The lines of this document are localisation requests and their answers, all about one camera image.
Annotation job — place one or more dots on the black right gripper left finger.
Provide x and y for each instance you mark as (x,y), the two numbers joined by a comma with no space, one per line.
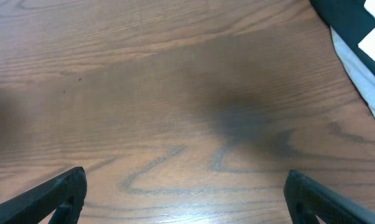
(62,197)

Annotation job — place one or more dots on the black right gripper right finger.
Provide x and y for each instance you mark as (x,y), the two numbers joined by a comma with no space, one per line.
(310,202)

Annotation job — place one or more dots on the white garment pile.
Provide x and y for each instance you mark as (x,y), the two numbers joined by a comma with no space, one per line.
(362,78)

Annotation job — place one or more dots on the black garment in pile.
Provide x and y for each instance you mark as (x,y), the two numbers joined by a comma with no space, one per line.
(351,22)

